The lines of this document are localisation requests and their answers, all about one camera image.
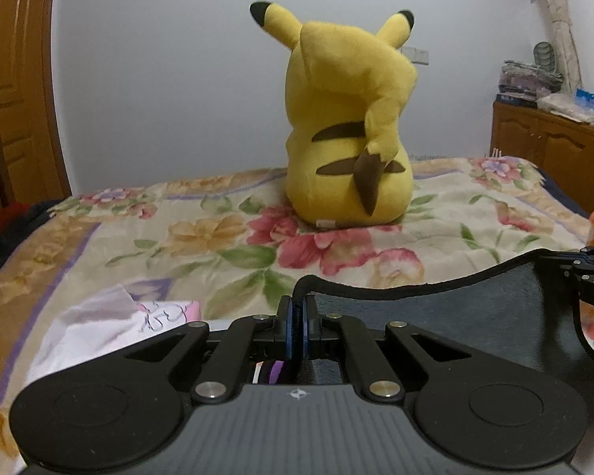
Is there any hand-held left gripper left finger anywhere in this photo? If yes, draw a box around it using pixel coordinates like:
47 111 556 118
124 297 298 404

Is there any wooden wardrobe door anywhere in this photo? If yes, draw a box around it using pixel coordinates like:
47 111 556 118
0 0 73 213

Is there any white printed cloth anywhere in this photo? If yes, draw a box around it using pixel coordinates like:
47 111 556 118
38 284 202 373

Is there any stack of folded cloths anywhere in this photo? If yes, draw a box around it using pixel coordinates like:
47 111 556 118
497 59 566 106

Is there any yellow plush toy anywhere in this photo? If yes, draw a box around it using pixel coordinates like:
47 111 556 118
249 1 419 231

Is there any patterned curtain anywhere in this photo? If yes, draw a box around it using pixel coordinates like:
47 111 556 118
527 0 586 96

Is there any wooden cabinet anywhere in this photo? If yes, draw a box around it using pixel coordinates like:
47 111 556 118
490 101 594 215

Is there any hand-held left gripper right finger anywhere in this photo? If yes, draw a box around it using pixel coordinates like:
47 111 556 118
299 295 471 401

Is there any blue picture box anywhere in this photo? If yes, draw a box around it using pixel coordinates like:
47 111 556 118
573 88 594 132

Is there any dark blue bed sheet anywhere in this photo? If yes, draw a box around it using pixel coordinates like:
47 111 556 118
532 162 594 219

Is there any grey striped ornament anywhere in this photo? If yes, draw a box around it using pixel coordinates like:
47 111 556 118
531 42 556 68

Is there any dark grey towel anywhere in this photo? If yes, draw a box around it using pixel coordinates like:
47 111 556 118
292 247 594 409

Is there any floral blanket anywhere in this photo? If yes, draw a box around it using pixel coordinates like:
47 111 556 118
0 156 594 475

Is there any white wall socket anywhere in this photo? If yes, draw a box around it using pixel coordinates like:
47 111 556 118
400 46 432 65

